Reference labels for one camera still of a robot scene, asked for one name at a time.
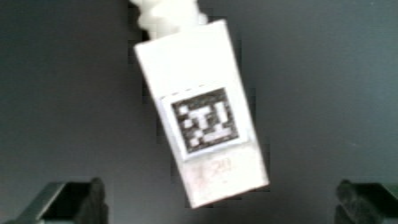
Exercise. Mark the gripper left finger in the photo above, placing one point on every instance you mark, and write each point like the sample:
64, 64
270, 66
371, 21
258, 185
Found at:
67, 204

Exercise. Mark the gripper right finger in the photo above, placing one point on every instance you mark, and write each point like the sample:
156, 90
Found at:
368, 203

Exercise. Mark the white table leg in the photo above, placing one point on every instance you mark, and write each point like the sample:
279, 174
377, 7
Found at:
192, 77

